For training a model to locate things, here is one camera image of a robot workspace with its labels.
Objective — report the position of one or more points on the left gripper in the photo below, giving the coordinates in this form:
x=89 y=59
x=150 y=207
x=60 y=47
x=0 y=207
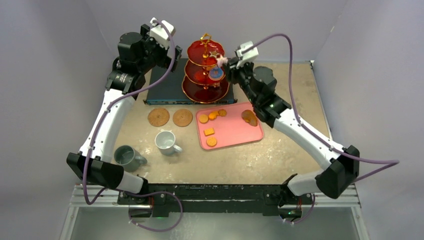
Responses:
x=165 y=60

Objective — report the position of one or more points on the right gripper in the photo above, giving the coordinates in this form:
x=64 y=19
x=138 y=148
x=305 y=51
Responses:
x=231 y=66

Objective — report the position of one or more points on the brown centred star cookie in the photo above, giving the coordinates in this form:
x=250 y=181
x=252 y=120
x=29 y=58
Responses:
x=214 y=54

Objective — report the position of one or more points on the red three-tier cake stand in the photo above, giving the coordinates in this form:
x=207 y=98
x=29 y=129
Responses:
x=199 y=63

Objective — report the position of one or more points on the pink silicone metal tongs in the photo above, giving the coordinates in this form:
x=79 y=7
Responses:
x=221 y=61

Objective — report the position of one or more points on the blue frosted donut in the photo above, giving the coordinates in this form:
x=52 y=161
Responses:
x=216 y=74

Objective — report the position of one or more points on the pink serving tray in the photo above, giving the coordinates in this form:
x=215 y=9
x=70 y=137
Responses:
x=230 y=130

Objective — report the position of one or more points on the square yellow biscuit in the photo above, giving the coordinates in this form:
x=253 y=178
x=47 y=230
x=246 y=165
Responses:
x=209 y=131

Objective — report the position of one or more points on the round biscuit tray corner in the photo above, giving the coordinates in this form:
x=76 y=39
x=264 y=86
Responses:
x=211 y=141

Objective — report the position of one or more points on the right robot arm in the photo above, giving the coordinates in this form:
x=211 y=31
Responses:
x=338 y=169

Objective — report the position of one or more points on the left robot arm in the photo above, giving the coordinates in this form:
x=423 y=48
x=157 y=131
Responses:
x=92 y=163

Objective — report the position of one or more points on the brown baked bread piece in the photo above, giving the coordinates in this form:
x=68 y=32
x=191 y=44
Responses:
x=249 y=117

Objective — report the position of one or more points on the swirl butter cookie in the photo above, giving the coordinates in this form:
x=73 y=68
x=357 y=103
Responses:
x=222 y=112

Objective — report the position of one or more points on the orange fish shaped cake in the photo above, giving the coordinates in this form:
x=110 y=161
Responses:
x=213 y=115

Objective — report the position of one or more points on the right woven rattan coaster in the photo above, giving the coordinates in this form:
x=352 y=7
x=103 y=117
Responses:
x=182 y=117

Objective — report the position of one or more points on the woven rattan coaster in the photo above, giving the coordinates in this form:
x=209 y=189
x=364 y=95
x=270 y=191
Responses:
x=158 y=117
x=182 y=117

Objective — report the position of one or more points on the round biscuit near fish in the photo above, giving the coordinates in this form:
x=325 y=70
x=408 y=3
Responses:
x=203 y=118

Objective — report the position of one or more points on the left woven rattan coaster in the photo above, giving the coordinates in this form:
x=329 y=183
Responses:
x=158 y=117

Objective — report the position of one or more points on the white ceramic mug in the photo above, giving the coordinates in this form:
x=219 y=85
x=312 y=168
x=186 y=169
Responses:
x=165 y=141

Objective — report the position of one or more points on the grey ceramic mug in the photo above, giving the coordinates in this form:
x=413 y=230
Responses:
x=129 y=158

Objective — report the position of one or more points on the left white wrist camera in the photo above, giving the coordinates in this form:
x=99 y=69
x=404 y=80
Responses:
x=162 y=32

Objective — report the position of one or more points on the dark network switch box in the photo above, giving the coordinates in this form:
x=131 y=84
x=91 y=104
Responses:
x=175 y=89

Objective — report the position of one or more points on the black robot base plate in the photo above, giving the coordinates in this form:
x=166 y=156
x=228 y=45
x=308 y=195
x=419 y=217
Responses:
x=272 y=199

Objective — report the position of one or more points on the aluminium frame rail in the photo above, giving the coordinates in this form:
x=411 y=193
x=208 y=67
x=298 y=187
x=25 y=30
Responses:
x=110 y=198

